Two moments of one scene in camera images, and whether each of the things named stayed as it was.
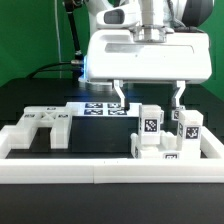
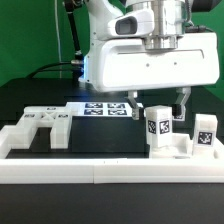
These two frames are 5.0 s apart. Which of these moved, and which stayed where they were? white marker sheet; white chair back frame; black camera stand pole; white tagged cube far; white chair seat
Moved: white chair seat
Stayed: black camera stand pole; white chair back frame; white marker sheet; white tagged cube far
